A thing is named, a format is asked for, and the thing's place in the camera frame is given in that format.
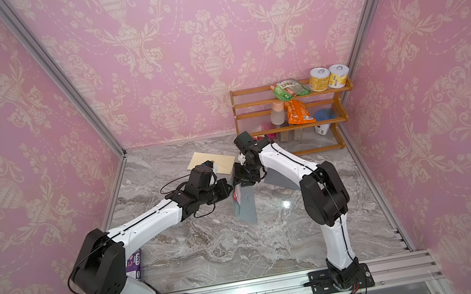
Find cream yellow envelope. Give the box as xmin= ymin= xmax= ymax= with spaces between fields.
xmin=187 ymin=152 xmax=236 ymax=175

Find purple snack bag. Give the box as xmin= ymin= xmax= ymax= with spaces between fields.
xmin=125 ymin=249 xmax=142 ymax=281

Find teal green envelope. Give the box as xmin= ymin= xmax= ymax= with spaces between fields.
xmin=230 ymin=175 xmax=258 ymax=225

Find pink beige bottle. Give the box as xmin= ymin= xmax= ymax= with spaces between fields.
xmin=270 ymin=100 xmax=286 ymax=126

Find yellow can left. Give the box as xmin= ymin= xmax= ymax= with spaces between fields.
xmin=309 ymin=67 xmax=331 ymax=92

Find yellow can right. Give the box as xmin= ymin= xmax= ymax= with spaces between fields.
xmin=328 ymin=64 xmax=350 ymax=89

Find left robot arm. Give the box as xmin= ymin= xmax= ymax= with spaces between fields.
xmin=68 ymin=161 xmax=233 ymax=294

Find red bordered pink card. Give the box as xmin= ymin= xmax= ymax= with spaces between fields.
xmin=232 ymin=185 xmax=241 ymax=205

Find yellow can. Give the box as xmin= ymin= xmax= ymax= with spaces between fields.
xmin=328 ymin=64 xmax=350 ymax=89
xmin=309 ymin=67 xmax=331 ymax=92

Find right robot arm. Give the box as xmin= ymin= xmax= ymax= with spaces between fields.
xmin=231 ymin=131 xmax=363 ymax=289

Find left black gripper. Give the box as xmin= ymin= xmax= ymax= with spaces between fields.
xmin=196 ymin=176 xmax=238 ymax=206

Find magenta pink item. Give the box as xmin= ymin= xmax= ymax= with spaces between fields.
xmin=261 ymin=122 xmax=276 ymax=135

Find grey envelope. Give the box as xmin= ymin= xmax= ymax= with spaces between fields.
xmin=264 ymin=168 xmax=300 ymax=191

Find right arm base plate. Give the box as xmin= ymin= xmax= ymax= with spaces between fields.
xmin=303 ymin=263 xmax=375 ymax=294

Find wooden three-tier shelf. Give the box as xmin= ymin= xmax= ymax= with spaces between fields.
xmin=229 ymin=78 xmax=354 ymax=156

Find orange snack bag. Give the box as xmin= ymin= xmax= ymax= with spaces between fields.
xmin=284 ymin=100 xmax=316 ymax=126

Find green snack packet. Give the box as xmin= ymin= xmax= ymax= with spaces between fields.
xmin=271 ymin=78 xmax=311 ymax=102

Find white cup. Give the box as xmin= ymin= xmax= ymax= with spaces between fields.
xmin=315 ymin=124 xmax=331 ymax=136

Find blue cloth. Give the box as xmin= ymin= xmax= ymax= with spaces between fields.
xmin=314 ymin=108 xmax=336 ymax=122

